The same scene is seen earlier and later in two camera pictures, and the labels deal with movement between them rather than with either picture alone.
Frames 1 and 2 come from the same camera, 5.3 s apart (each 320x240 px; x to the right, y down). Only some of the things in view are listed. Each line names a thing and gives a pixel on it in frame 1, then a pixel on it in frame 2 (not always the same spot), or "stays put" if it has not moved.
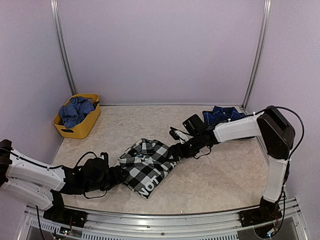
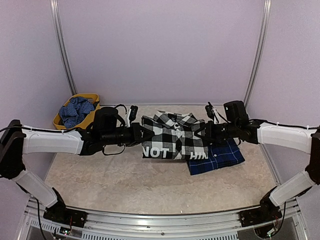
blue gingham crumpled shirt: x=75 y=110 stays put
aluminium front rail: x=294 y=222 stays put
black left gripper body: x=110 y=182 -> x=135 y=137
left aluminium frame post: x=62 y=46 stays put
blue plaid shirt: x=219 y=114 -> x=221 y=155
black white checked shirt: x=146 y=162 -> x=174 y=137
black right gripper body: x=189 y=151 -> x=218 y=134
